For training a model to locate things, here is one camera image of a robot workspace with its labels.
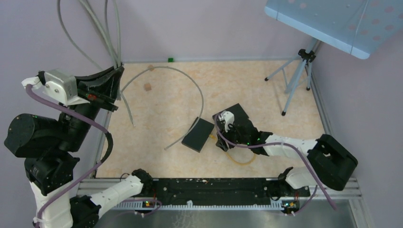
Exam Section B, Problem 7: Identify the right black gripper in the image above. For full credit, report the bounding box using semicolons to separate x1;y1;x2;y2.
216;120;249;152

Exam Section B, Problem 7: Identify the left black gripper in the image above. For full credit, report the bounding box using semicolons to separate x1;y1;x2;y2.
58;63;126;149

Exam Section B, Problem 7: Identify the black network switch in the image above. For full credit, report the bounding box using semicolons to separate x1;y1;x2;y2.
212;103;254;131
181;117;214;153

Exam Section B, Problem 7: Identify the yellow ethernet cable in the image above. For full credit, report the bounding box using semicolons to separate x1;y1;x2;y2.
209;133;257;166

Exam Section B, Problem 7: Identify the grey ethernet cable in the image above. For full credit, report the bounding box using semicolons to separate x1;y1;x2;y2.
57;0;205;151

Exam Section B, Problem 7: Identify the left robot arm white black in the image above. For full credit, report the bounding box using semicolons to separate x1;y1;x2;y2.
4;66;153;228

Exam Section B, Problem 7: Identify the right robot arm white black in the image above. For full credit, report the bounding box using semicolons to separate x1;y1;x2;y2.
217;122;358;196

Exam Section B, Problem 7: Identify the wooden cube near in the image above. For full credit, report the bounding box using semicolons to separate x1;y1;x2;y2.
144;83;152;91

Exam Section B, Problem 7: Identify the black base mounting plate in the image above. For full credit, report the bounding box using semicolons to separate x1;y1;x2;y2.
138;178;310;206

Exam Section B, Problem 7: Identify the grey tripod stand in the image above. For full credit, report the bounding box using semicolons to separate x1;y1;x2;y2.
264;38;321;116

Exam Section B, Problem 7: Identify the light blue perforated board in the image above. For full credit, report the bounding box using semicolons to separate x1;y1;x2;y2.
264;0;403;59

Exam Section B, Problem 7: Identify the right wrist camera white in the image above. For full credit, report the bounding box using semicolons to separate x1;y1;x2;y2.
218;111;235;133

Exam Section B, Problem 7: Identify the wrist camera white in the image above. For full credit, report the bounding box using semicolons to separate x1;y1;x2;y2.
21;69;89;105
218;111;235;133

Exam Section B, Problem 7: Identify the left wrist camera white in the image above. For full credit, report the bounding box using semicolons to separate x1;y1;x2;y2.
21;69;89;105

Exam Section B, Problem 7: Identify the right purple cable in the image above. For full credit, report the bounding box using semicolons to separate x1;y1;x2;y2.
213;113;337;216

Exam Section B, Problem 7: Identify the white slotted cable duct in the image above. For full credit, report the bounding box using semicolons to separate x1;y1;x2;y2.
113;200;283;211

